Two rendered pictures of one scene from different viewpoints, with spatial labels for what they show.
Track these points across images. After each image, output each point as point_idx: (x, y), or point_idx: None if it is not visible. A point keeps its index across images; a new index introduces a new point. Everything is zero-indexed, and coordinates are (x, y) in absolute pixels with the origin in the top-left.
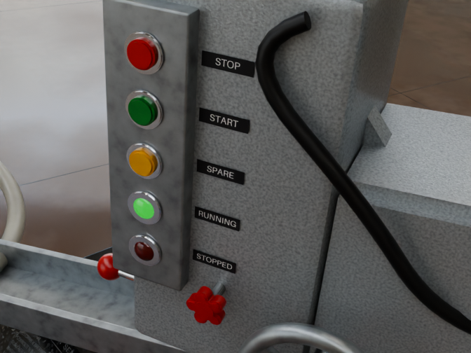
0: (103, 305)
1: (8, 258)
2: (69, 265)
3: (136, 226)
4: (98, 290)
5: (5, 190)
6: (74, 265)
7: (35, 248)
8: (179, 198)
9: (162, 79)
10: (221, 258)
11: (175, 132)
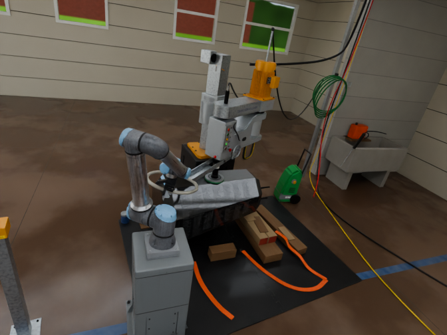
0: (201, 170)
1: None
2: (194, 169)
3: (225, 146)
4: (197, 170)
5: None
6: (195, 169)
7: None
8: (228, 141)
9: (229, 131)
10: (228, 145)
11: (229, 135)
